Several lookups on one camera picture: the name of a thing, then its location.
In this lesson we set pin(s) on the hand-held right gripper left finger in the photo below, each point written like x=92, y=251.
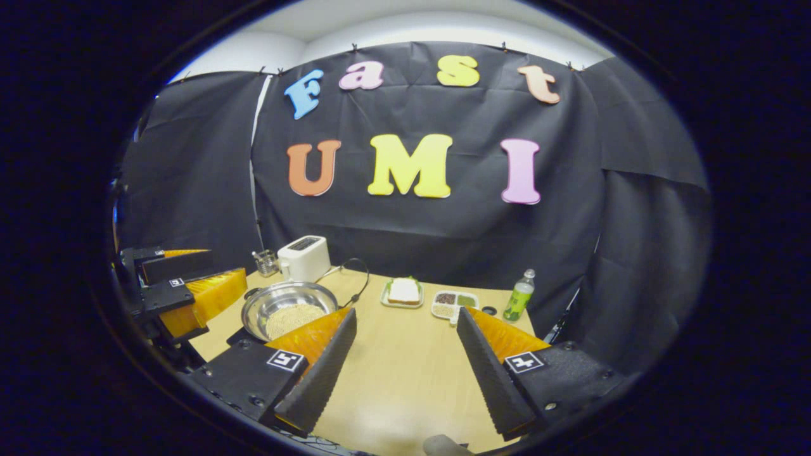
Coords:
x=323, y=380

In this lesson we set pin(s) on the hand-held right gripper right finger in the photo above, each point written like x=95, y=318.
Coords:
x=491, y=380

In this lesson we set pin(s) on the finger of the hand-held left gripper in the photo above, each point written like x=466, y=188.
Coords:
x=215, y=294
x=177, y=265

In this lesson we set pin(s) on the layer of yellow soybeans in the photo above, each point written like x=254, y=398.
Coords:
x=291, y=320

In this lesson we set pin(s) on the green drink bottle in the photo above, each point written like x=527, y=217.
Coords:
x=517, y=301

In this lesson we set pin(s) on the white divided grain dish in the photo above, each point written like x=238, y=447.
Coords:
x=443, y=310

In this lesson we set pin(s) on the white toaster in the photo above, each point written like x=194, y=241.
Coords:
x=307, y=263

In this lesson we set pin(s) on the pale green sandwich plate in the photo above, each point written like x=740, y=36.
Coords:
x=399, y=306

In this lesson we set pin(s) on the white bread sandwich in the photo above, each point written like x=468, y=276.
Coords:
x=404, y=291

